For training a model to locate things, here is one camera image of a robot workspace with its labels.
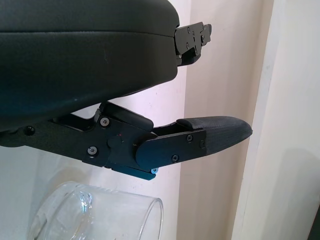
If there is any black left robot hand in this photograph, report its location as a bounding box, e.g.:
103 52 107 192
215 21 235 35
0 0 253 181

